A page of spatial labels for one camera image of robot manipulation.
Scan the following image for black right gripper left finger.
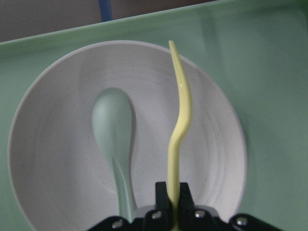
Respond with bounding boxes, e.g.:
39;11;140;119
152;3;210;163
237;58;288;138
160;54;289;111
143;181;173;231

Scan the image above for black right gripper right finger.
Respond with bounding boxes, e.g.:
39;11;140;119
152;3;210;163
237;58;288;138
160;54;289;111
178;182;217;231

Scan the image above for yellow plastic fork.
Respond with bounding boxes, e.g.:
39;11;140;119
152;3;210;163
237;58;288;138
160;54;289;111
167;40;193;231

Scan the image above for white round plate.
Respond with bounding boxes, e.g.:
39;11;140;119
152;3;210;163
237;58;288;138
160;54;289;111
8;41;247;231

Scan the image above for light green plastic spoon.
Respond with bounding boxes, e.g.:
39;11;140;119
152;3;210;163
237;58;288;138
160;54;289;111
91;88;134;221

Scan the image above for light green plastic tray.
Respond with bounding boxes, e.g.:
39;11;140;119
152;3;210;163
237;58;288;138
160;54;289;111
0;0;308;231

